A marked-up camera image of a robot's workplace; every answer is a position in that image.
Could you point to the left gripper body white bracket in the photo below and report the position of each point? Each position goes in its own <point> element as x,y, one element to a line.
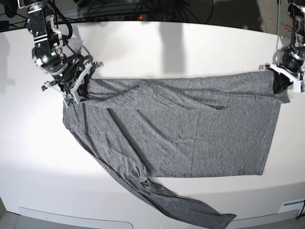
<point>280,69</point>

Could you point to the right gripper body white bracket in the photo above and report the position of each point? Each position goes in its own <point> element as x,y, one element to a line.
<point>69,81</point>

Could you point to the grey long-sleeve T-shirt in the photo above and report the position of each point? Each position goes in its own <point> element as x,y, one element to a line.
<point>141,129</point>

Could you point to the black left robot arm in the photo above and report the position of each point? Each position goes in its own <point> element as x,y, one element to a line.
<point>294,55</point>

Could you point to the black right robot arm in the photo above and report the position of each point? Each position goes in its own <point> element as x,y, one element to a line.
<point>56,51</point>

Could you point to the black power strip red light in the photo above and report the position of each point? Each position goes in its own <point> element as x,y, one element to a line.
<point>134,17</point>

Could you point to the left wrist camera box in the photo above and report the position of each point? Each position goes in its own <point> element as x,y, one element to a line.
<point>298,86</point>

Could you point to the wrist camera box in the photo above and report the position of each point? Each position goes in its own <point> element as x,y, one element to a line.
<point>298,86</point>
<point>70,99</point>

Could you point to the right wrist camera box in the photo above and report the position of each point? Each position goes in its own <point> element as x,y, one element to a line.
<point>70,99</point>

